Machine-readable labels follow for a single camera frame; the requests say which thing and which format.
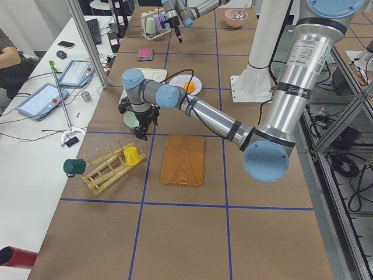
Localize computer mouse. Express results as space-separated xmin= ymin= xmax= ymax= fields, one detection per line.
xmin=56 ymin=50 xmax=67 ymax=59

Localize wooden tray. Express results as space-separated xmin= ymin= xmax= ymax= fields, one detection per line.
xmin=160 ymin=135 xmax=205 ymax=187

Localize far teach pendant tablet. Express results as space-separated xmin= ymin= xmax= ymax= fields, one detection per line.
xmin=59 ymin=59 xmax=94 ymax=88

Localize pink bowl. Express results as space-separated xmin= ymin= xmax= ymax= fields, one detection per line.
xmin=224 ymin=9 xmax=248 ymax=29

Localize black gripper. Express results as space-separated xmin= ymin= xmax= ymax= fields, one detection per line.
xmin=161 ymin=10 xmax=182 ymax=44
xmin=118 ymin=97 xmax=160 ymax=141

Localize white plate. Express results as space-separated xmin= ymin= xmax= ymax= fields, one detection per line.
xmin=169 ymin=74 xmax=202 ymax=95

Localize black keyboard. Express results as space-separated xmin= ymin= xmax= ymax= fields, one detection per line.
xmin=86 ymin=19 xmax=102 ymax=45

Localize pink and grey cloths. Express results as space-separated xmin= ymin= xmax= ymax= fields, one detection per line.
xmin=137 ymin=48 xmax=154 ymax=61

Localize metal scoop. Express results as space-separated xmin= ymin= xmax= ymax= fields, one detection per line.
xmin=232 ymin=4 xmax=248 ymax=20

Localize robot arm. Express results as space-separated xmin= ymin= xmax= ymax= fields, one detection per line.
xmin=121 ymin=1 xmax=364 ymax=182
xmin=161 ymin=0 xmax=230 ymax=43

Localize small phone on desk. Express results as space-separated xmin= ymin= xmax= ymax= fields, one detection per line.
xmin=65 ymin=136 xmax=79 ymax=148

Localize black smartphone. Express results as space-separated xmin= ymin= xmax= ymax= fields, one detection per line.
xmin=57 ymin=41 xmax=75 ymax=49

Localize small metal cylinder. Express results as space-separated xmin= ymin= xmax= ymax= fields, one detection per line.
xmin=81 ymin=91 xmax=92 ymax=102

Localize white wire cup rack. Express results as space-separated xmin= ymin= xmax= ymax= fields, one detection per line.
xmin=140 ymin=8 xmax=171 ymax=40

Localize green bowl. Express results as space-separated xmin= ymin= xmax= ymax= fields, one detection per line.
xmin=124 ymin=111 xmax=139 ymax=129

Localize near teach pendant tablet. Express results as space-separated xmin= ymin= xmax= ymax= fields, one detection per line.
xmin=16 ymin=83 xmax=61 ymax=120

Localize aluminium frame post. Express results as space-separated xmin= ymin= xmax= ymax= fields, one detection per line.
xmin=66 ymin=0 xmax=109 ymax=89

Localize red cylinder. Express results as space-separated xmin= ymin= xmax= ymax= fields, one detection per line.
xmin=1 ymin=246 xmax=38 ymax=269

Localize dark green mug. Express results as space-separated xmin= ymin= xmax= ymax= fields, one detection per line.
xmin=63 ymin=159 xmax=86 ymax=177

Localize orange fruit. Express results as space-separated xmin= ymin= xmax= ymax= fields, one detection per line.
xmin=183 ymin=82 xmax=195 ymax=93

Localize seated person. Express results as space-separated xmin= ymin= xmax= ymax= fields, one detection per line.
xmin=1 ymin=30 xmax=23 ymax=99

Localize green plastic cup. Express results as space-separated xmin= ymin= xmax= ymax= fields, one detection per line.
xmin=146 ymin=17 xmax=156 ymax=37

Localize cream plastic tray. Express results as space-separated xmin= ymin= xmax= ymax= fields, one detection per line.
xmin=121 ymin=68 xmax=168 ymax=97

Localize metal pole with stand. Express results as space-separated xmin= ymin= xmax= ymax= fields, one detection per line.
xmin=49 ymin=60 xmax=86 ymax=147

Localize purple plastic cup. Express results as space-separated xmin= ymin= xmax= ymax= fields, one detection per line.
xmin=153 ymin=14 xmax=163 ymax=33

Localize yellow mug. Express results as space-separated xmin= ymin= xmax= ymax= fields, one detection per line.
xmin=123 ymin=146 xmax=140 ymax=166

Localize teach pendant tablet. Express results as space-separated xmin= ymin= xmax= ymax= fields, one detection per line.
xmin=16 ymin=83 xmax=61 ymax=120
xmin=59 ymin=59 xmax=94 ymax=88

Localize wooden peg rack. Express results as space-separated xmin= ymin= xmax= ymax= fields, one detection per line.
xmin=80 ymin=141 xmax=146 ymax=195

